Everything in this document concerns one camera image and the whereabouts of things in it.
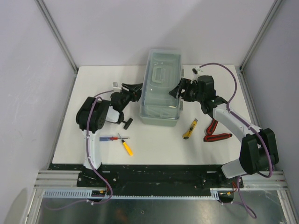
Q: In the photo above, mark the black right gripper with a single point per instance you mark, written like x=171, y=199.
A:
x=183, y=85

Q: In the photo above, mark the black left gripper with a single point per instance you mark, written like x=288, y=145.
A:
x=136, y=95

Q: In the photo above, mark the green plastic tool box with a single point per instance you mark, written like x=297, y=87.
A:
x=163, y=73

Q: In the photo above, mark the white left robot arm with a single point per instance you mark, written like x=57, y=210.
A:
x=104, y=107

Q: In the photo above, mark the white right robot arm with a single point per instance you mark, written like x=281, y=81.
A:
x=258, y=146

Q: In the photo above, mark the yellow utility knife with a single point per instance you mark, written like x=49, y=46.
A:
x=188, y=133

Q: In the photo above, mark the blue and red screwdriver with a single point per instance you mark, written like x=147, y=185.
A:
x=107, y=138

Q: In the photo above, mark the red and black pliers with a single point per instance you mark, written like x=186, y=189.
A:
x=211, y=137

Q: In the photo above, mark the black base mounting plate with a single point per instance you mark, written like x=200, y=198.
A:
x=153, y=180

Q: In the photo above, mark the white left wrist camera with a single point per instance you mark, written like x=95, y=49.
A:
x=116, y=87

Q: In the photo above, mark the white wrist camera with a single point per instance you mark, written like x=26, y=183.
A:
x=116, y=87
x=197, y=71

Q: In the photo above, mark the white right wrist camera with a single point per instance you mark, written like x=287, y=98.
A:
x=197, y=71

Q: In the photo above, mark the black T-handle wrench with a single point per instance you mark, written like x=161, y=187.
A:
x=126, y=123

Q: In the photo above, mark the yellow handle screwdriver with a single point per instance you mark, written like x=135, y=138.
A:
x=126, y=146

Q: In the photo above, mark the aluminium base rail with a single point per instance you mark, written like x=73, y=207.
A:
x=68, y=179

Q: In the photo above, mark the right aluminium frame post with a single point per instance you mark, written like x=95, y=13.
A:
x=267, y=22

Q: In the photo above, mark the aluminium frame post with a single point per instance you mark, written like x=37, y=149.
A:
x=267, y=22
x=56, y=33

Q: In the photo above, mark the left aluminium frame post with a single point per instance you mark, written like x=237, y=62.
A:
x=56, y=33

